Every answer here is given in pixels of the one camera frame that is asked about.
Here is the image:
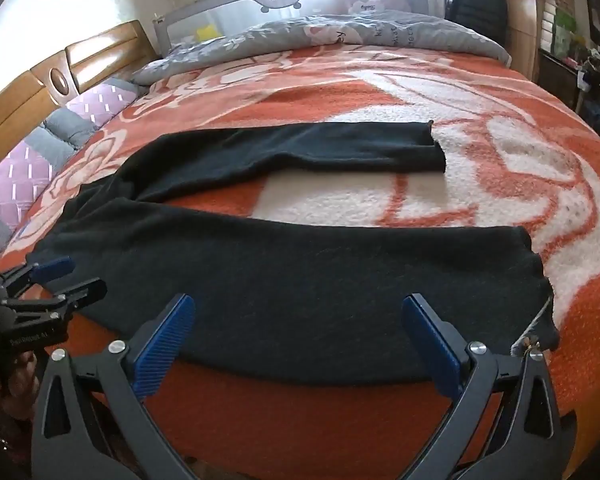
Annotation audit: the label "wooden headboard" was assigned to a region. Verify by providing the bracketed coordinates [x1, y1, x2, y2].
[0, 20, 153, 181]

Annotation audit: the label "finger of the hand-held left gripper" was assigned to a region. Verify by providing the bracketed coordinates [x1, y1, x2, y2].
[0, 278, 108, 322]
[0, 255, 77, 301]

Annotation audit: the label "purple and grey pillows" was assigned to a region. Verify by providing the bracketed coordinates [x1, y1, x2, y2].
[0, 77, 148, 261]

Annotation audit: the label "grey printed quilt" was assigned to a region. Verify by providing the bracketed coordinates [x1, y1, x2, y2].
[130, 12, 513, 86]

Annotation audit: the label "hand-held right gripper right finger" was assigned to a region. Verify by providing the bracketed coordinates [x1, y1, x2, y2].
[401, 292, 578, 480]

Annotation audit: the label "black jacket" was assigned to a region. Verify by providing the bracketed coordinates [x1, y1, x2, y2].
[445, 0, 508, 41]

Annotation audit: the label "cluttered dark shelf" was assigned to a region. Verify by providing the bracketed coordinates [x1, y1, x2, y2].
[537, 0, 600, 116]

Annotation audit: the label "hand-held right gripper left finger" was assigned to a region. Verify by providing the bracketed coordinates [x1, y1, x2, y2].
[30, 294, 197, 480]

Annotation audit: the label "wooden wardrobe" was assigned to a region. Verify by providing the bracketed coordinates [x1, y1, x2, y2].
[500, 0, 581, 81]

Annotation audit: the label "grey bed guard rail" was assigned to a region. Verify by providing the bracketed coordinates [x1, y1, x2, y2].
[152, 0, 431, 58]

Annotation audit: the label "orange and white floral blanket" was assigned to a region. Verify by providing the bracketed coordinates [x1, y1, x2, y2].
[0, 45, 600, 480]

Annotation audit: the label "black pants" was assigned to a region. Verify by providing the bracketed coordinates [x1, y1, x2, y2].
[26, 120, 561, 386]

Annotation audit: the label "person's left hand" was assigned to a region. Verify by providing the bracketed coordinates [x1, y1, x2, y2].
[0, 349, 41, 441]

